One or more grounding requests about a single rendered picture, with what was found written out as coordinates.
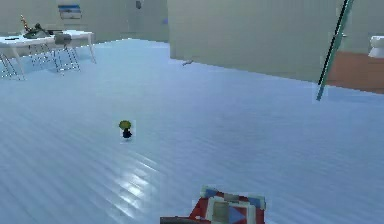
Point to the small grey floor object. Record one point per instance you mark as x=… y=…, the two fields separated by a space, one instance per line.
x=187 y=62

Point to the small green plant pot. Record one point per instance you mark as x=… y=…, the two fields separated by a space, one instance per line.
x=126 y=129

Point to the red patterned box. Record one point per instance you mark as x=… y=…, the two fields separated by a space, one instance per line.
x=230 y=208

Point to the grey metal chair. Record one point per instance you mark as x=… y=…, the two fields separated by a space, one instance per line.
x=64 y=43
x=7 y=66

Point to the teal room door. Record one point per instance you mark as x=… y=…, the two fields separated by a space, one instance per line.
x=334 y=46

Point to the white table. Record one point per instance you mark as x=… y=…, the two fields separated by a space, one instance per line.
x=40 y=39

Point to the dark green table ornament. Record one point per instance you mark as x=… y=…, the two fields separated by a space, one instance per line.
x=35 y=30

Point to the black flat table item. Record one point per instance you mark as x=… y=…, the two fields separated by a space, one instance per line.
x=11 y=39

